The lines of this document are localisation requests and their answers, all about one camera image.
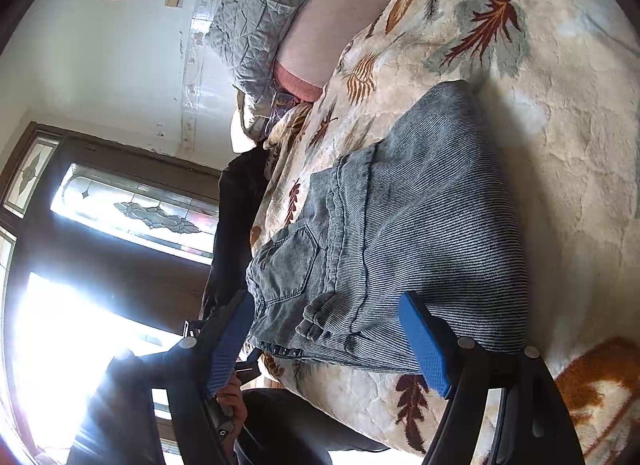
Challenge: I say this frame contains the dark jacket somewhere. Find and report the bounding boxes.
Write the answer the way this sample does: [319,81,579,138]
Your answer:
[200,148,273,326]

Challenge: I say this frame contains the stained glass window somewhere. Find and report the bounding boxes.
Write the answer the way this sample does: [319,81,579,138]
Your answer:
[0,122,223,465]

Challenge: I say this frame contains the grey quilted blanket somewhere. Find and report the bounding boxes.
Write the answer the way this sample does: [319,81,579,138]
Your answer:
[205,0,361,96]

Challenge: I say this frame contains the purple cloth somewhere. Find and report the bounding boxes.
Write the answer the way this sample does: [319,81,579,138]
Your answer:
[267,90,301,121]

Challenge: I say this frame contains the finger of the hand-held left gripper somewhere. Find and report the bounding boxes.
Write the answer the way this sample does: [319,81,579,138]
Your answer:
[234,347,263,381]
[182,317,207,341]

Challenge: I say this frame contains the pink sofa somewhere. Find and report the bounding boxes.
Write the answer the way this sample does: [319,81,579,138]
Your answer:
[274,0,441,102]

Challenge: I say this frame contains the grey-blue denim pants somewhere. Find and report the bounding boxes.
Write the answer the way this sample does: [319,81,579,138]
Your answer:
[245,79,530,375]

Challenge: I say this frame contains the leaf print blanket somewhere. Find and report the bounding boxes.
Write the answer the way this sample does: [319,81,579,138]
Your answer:
[247,0,640,465]

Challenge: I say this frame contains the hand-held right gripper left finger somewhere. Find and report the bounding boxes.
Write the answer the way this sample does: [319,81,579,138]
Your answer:
[67,289,257,465]

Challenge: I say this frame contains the person's left hand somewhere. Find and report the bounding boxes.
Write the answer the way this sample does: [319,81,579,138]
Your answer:
[215,374,251,428]

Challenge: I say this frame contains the white pillow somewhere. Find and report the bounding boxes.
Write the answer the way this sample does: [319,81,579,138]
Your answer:
[230,92,266,153]

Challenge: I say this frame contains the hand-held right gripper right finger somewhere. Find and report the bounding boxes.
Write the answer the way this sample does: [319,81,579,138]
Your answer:
[398,291,586,465]

